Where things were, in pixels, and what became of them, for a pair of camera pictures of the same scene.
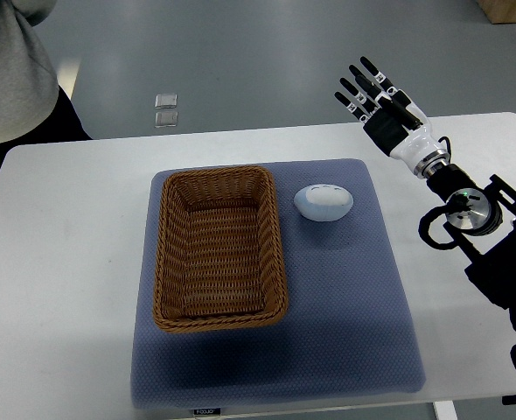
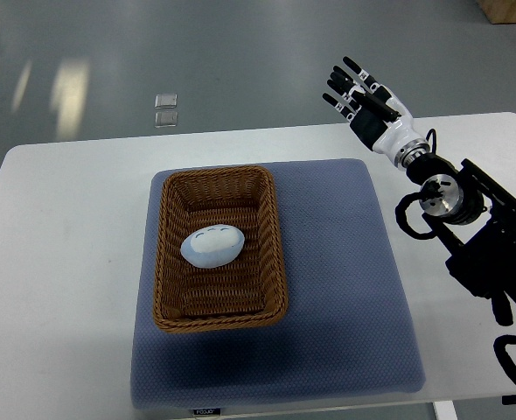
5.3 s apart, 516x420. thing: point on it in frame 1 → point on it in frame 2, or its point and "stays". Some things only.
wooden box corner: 510,11 stays
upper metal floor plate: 167,101 stays
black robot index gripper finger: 385,84 → 366,78
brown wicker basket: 219,259 stays
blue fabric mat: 348,329 stays
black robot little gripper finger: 352,108 → 339,107
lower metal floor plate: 166,119 stays
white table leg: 445,410 stays
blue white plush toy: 323,202 → 212,246
